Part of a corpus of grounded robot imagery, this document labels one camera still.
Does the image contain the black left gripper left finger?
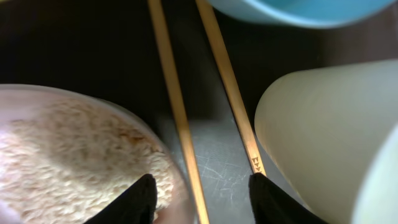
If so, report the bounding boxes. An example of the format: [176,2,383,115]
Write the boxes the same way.
[84,174,157,224]

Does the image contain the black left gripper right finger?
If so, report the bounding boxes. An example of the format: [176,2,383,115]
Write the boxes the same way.
[249,173,326,224]

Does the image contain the pink bowl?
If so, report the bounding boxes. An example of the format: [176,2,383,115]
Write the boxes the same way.
[1,84,196,223]

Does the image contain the rice leftovers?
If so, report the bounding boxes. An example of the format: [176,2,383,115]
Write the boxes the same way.
[1,99,174,223]

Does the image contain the right wooden chopstick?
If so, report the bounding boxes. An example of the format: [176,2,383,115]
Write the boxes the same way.
[195,0,266,175]

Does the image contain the pale green cup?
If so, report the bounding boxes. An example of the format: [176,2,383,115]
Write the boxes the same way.
[254,59,397,223]

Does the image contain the brown plastic tray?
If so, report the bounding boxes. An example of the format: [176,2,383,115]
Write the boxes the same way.
[1,0,397,223]

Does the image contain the light blue bowl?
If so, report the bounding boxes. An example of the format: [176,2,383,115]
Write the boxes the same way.
[208,0,395,29]

